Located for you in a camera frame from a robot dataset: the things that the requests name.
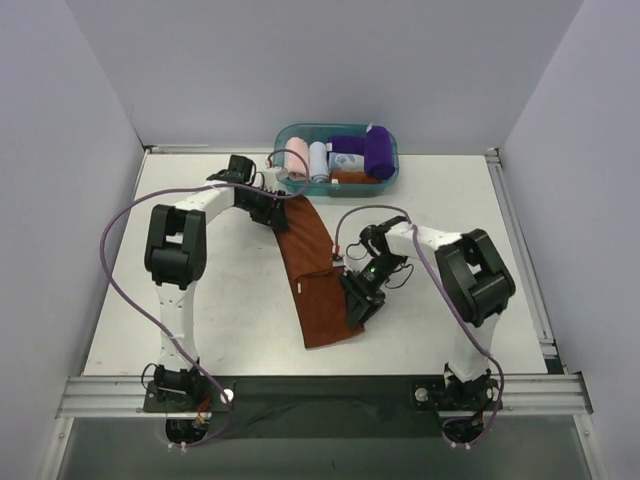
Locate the purple cable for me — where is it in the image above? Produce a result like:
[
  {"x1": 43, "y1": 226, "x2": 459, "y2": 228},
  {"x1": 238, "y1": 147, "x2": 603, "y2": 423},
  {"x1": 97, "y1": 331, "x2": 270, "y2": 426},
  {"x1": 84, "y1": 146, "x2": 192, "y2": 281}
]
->
[
  {"x1": 98, "y1": 149, "x2": 311, "y2": 449},
  {"x1": 330, "y1": 204, "x2": 504, "y2": 446}
]

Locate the brown rolled towel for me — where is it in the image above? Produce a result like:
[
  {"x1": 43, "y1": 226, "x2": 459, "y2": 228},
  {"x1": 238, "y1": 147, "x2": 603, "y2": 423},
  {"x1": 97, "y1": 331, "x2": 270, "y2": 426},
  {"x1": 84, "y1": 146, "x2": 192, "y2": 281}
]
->
[{"x1": 330, "y1": 170, "x2": 380, "y2": 185}]

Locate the purple towel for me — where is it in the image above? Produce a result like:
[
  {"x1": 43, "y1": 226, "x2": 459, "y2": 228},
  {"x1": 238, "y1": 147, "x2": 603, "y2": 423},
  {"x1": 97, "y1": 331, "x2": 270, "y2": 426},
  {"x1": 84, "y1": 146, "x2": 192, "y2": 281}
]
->
[
  {"x1": 327, "y1": 135, "x2": 366, "y2": 156},
  {"x1": 364, "y1": 126, "x2": 395, "y2": 181}
]

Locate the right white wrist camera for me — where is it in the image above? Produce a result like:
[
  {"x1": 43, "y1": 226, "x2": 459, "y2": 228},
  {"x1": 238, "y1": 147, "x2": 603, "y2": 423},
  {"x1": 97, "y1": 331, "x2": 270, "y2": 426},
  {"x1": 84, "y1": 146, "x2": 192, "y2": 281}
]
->
[{"x1": 331, "y1": 253, "x2": 346, "y2": 269}]

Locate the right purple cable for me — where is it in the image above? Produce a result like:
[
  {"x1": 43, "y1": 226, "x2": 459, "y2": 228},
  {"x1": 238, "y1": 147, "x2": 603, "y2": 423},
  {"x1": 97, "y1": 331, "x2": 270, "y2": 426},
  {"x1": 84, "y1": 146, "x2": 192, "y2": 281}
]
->
[{"x1": 330, "y1": 204, "x2": 504, "y2": 446}]

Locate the white patterned rolled towel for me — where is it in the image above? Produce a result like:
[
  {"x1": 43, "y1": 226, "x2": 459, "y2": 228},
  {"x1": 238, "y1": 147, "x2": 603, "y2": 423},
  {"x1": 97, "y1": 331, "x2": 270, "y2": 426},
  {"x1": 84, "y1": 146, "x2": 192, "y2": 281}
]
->
[{"x1": 328, "y1": 152, "x2": 364, "y2": 172}]

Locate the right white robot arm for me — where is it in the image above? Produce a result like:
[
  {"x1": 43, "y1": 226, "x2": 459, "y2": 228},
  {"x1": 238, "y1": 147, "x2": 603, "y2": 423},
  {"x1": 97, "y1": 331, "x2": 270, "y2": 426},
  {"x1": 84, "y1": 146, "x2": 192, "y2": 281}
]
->
[{"x1": 340, "y1": 215, "x2": 516, "y2": 410}]

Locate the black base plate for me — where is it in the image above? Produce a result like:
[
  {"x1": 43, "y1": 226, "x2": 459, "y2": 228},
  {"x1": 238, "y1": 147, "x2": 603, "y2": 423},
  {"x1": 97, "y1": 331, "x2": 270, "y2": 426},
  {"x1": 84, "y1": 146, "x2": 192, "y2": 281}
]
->
[{"x1": 142, "y1": 375, "x2": 502, "y2": 444}]

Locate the brown towel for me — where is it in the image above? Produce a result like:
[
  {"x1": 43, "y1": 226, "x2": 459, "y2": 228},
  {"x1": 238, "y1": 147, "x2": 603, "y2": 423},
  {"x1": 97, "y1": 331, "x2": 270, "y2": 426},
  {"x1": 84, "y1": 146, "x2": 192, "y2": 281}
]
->
[
  {"x1": 330, "y1": 170, "x2": 380, "y2": 185},
  {"x1": 275, "y1": 196, "x2": 365, "y2": 349}
]

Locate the light blue rolled towel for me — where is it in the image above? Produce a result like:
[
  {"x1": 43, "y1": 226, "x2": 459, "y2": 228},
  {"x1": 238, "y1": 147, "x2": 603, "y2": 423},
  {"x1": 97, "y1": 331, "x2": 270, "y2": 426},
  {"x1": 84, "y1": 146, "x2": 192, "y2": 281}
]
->
[{"x1": 309, "y1": 141, "x2": 329, "y2": 183}]

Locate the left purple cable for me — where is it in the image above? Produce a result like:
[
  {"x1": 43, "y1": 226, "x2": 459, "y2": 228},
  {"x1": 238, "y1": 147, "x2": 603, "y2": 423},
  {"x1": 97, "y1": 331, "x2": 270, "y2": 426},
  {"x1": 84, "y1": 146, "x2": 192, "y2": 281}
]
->
[{"x1": 98, "y1": 149, "x2": 311, "y2": 449}]

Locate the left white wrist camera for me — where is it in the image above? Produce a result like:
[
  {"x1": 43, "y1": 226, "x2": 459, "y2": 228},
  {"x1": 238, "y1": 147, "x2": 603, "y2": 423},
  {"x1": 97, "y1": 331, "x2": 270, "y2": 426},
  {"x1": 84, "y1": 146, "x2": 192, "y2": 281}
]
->
[{"x1": 258, "y1": 166, "x2": 288, "y2": 194}]

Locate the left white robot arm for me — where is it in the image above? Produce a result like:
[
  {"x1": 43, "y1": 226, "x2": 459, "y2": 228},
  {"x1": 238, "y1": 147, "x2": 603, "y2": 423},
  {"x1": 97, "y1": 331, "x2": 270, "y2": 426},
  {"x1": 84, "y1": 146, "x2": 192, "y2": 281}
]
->
[{"x1": 144, "y1": 155, "x2": 288, "y2": 412}]

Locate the aluminium front rail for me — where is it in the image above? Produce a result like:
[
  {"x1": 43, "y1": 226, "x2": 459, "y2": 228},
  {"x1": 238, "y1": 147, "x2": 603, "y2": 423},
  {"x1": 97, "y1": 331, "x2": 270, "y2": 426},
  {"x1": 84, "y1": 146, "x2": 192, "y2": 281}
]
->
[{"x1": 56, "y1": 374, "x2": 593, "y2": 418}]

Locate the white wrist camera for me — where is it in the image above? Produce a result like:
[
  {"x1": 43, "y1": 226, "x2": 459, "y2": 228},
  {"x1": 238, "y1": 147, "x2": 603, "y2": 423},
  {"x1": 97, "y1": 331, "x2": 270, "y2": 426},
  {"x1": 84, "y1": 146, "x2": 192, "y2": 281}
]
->
[
  {"x1": 331, "y1": 253, "x2": 346, "y2": 269},
  {"x1": 258, "y1": 166, "x2": 288, "y2": 194}
]

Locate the aluminium right side rail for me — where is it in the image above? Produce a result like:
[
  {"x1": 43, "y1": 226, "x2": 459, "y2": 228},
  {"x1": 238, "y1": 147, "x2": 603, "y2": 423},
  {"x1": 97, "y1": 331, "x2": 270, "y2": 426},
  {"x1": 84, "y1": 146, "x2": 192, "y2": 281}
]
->
[{"x1": 484, "y1": 148, "x2": 568, "y2": 374}]

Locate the aluminium rail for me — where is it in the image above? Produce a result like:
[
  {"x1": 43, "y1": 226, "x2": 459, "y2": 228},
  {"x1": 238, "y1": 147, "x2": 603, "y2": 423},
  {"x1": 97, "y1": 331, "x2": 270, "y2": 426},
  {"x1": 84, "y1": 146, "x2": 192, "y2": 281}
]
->
[
  {"x1": 484, "y1": 148, "x2": 568, "y2": 374},
  {"x1": 56, "y1": 374, "x2": 593, "y2": 418}
]

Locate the pink rolled towel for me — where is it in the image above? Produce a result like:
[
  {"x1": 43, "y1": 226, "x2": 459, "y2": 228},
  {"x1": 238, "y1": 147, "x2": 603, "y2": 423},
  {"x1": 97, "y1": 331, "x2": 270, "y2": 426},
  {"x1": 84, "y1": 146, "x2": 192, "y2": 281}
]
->
[{"x1": 284, "y1": 137, "x2": 309, "y2": 181}]

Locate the teal plastic basket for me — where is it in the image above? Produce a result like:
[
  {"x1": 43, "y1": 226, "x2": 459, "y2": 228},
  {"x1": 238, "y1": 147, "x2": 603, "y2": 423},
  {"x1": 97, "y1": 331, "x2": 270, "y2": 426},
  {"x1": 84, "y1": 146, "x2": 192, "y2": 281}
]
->
[{"x1": 273, "y1": 123, "x2": 399, "y2": 198}]

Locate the purple folded towel in basket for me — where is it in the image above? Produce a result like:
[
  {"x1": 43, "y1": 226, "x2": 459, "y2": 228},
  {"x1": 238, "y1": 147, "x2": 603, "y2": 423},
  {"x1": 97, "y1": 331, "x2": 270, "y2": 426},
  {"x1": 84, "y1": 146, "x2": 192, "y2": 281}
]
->
[{"x1": 327, "y1": 135, "x2": 366, "y2": 156}]

